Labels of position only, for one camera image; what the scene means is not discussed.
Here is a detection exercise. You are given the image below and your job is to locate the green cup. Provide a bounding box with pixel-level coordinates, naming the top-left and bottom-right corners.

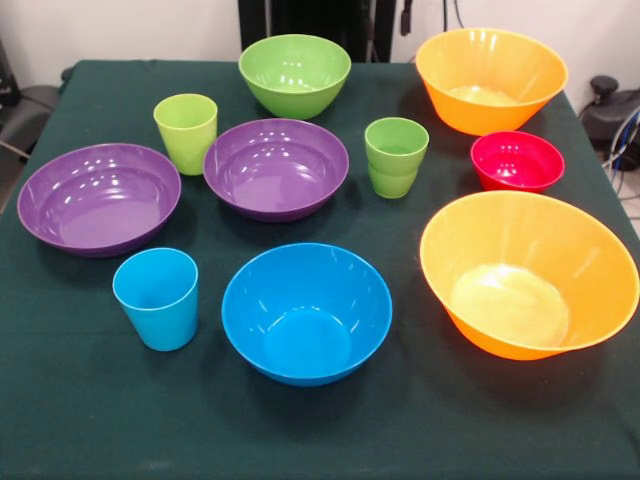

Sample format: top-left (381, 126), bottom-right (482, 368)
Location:
top-left (368, 163), bottom-right (419, 200)
top-left (364, 116), bottom-right (431, 176)

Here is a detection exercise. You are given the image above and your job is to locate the red bowl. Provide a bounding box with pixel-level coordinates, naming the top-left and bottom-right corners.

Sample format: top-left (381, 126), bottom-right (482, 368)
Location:
top-left (469, 130), bottom-right (566, 194)

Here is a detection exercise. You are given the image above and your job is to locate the orange bowl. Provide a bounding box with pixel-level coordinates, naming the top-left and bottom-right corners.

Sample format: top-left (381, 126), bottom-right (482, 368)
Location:
top-left (414, 27), bottom-right (570, 137)
top-left (419, 190), bottom-right (633, 362)

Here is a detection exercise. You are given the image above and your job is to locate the blue bowl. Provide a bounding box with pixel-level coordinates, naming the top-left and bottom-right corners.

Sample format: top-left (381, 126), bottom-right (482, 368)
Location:
top-left (221, 242), bottom-right (394, 388)

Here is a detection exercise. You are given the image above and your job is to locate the purple bowl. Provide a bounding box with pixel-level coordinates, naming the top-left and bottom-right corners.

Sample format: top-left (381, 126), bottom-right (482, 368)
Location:
top-left (16, 142), bottom-right (183, 259)
top-left (202, 117), bottom-right (350, 223)

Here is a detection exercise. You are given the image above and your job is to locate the green bowl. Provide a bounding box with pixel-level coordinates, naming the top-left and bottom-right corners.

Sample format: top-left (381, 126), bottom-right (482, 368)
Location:
top-left (237, 33), bottom-right (353, 121)

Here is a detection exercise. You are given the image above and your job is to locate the yellow-green cup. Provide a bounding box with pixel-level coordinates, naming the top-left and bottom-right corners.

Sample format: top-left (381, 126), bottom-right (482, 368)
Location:
top-left (152, 93), bottom-right (219, 177)

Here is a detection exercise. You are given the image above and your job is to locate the blue cup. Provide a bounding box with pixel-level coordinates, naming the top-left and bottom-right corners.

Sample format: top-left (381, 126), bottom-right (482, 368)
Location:
top-left (111, 247), bottom-right (200, 353)

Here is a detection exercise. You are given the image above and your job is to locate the dark green table cloth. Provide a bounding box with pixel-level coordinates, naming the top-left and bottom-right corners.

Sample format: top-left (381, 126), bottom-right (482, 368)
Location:
top-left (0, 59), bottom-right (640, 480)

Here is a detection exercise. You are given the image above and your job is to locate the black equipment box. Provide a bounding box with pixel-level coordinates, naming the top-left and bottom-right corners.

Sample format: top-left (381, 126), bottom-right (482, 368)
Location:
top-left (0, 37), bottom-right (22, 107)

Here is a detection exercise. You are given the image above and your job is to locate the grey pedestal foot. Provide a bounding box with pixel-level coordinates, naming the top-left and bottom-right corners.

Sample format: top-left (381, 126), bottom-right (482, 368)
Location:
top-left (0, 67), bottom-right (74, 151)
top-left (579, 74), bottom-right (640, 146)

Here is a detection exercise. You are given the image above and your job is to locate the tangle of cables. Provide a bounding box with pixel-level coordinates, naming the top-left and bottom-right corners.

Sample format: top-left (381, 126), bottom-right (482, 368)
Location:
top-left (602, 109), bottom-right (640, 201)

